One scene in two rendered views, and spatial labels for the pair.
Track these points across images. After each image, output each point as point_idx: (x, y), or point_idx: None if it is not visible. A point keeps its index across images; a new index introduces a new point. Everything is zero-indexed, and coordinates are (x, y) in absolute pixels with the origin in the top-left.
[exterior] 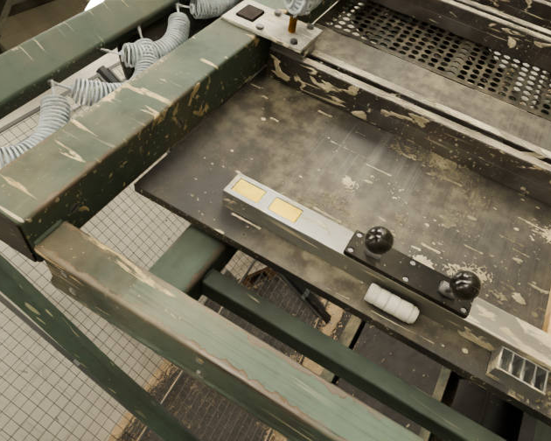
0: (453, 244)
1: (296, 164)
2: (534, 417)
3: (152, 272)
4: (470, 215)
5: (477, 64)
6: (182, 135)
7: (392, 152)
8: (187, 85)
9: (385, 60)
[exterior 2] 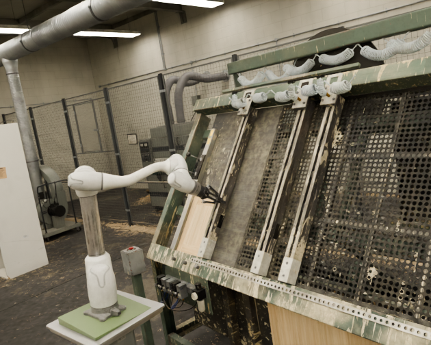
0: (213, 176)
1: (226, 137)
2: None
3: (206, 131)
4: (219, 178)
5: (278, 163)
6: (226, 111)
7: None
8: (221, 105)
9: (269, 135)
